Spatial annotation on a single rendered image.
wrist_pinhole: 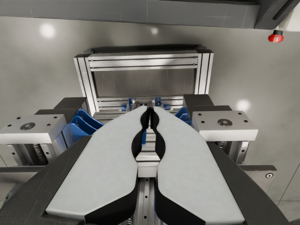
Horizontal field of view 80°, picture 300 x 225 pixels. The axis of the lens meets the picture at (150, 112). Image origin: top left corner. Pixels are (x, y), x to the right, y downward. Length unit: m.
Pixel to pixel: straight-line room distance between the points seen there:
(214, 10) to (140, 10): 0.14
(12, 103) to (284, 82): 2.22
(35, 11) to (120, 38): 0.97
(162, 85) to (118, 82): 0.29
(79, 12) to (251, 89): 1.43
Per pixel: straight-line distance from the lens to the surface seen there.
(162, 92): 1.24
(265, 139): 2.00
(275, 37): 0.61
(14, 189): 0.59
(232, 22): 0.41
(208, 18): 0.40
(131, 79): 1.21
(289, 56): 1.67
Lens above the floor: 1.33
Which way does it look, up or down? 59 degrees down
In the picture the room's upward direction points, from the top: 177 degrees counter-clockwise
